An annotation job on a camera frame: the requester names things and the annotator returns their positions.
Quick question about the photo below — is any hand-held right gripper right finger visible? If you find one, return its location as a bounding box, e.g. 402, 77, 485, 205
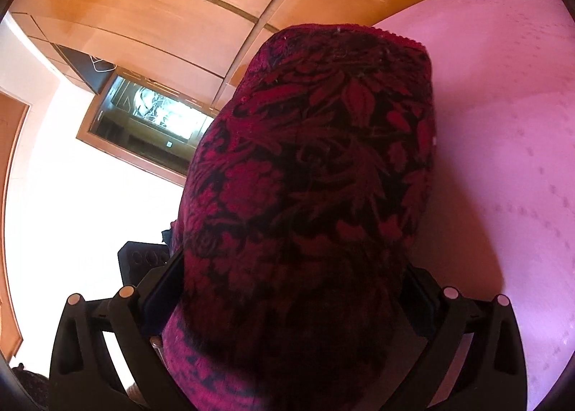
404, 265, 529, 411

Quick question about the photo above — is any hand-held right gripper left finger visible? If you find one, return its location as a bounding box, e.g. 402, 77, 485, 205
49, 249, 189, 411

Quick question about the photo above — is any red floral knit sweater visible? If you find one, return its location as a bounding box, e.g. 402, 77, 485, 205
159, 23, 436, 411

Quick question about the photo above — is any wooden framed window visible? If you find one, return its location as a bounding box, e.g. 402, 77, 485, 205
75, 73, 217, 188

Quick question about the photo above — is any pink bed sheet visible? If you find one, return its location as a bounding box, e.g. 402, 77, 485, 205
372, 0, 575, 411

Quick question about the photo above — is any black triangular panel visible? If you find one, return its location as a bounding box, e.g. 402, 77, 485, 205
53, 43, 118, 95

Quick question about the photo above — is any wooden wardrobe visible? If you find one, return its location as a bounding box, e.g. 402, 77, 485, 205
9, 0, 544, 133

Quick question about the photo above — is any wooden door frame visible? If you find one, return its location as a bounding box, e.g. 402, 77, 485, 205
0, 92, 30, 360

